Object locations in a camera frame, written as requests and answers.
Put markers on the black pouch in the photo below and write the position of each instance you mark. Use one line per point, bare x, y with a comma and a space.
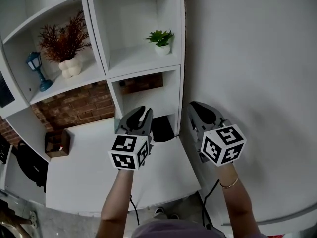
162, 130

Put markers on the brown wooden organizer box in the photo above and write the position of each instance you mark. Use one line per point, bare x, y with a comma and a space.
55, 153

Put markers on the white slipper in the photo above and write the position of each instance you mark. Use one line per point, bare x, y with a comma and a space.
33, 219

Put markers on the person's mauve shirt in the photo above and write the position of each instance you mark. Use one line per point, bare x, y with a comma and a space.
173, 229

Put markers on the person's shoe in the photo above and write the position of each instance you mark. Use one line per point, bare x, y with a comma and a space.
174, 216
159, 211

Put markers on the person's left shoe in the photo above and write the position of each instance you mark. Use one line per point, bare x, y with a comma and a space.
159, 211

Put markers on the person's left forearm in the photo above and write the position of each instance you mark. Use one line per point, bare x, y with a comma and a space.
116, 202

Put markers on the black perforated holder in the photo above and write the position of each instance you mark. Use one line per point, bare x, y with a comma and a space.
4, 150

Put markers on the person's right shoe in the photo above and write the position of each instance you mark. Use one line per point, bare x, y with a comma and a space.
174, 216

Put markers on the white desk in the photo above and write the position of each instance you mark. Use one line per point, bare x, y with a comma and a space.
86, 170

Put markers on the red-brown plant in white vase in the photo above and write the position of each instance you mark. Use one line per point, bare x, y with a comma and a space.
70, 68

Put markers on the small green plant white pot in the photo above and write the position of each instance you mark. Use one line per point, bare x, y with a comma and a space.
162, 50

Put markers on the white side table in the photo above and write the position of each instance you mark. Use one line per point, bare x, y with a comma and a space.
17, 185

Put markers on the blue lantern lamp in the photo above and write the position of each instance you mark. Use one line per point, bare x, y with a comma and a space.
46, 85

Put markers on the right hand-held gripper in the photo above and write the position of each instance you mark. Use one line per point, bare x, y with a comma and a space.
223, 145

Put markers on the person's right forearm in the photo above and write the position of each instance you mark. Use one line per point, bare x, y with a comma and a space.
237, 202

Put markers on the black backpack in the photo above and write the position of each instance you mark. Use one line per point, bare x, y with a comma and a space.
32, 167

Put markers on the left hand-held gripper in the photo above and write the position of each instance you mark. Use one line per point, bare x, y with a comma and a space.
128, 152

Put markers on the white shelf unit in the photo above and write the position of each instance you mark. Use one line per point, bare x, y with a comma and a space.
123, 21

